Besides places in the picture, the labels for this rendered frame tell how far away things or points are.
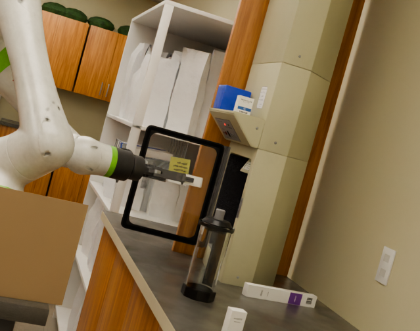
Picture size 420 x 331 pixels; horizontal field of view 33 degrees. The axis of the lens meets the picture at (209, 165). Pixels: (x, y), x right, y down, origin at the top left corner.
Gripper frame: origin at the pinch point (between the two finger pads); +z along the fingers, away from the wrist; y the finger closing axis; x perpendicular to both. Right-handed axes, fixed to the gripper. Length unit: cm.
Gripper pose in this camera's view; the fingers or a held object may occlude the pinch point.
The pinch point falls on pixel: (186, 180)
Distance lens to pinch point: 215.6
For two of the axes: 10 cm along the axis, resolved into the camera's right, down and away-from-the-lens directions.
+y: -5.1, -0.4, 8.6
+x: -2.0, 9.8, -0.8
